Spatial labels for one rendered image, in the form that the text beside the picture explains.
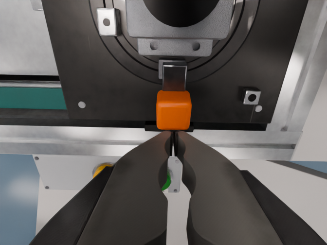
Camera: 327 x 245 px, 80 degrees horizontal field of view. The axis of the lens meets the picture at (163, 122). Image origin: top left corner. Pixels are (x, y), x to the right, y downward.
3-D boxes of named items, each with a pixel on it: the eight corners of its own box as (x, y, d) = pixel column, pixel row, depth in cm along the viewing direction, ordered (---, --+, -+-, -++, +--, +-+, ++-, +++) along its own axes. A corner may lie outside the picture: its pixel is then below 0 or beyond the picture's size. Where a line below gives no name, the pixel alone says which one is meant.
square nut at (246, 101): (254, 101, 22) (258, 105, 21) (240, 101, 22) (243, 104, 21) (257, 87, 21) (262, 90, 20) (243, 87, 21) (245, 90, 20)
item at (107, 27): (121, 35, 17) (117, 36, 16) (104, 34, 17) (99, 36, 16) (119, 8, 16) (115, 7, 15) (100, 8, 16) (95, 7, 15)
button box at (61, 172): (177, 167, 36) (179, 195, 30) (62, 165, 36) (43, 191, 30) (180, 134, 32) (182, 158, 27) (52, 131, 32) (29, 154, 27)
